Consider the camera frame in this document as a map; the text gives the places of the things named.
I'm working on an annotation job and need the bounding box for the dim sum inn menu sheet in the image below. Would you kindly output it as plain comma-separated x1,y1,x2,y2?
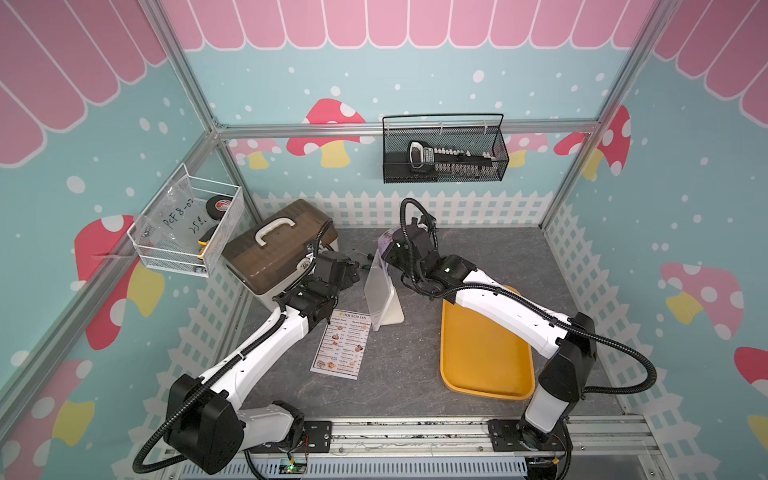
310,310,371,380

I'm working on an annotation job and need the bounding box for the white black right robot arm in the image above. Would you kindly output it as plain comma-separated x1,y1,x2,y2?
383,197,658,450

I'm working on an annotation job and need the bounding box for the black socket set rail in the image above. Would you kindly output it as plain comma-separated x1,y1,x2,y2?
406,141,499,179

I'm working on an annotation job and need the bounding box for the clear acrylic menu holder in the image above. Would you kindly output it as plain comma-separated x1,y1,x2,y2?
364,251,405,331

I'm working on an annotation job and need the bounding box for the black tape roll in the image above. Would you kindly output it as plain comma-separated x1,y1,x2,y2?
205,195,233,221

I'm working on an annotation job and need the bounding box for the white box with brown lid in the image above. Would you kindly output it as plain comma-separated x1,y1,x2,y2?
223,199,330,311

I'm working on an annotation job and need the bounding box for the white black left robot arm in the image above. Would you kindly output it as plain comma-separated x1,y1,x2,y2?
132,220,359,475

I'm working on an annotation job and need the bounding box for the restaurant special menu sheet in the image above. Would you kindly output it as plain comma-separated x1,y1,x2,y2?
377,227,398,258

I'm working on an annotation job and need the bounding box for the yellow black utility knife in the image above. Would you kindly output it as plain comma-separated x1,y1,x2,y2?
198,227,217,247

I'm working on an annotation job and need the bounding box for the yellow plastic tray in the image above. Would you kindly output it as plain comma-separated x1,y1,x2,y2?
440,301,536,401

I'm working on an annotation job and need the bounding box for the black wire mesh basket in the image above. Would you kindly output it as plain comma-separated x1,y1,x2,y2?
381,113,509,184

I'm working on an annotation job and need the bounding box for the clear wall bin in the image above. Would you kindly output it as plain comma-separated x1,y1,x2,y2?
127,165,245,278

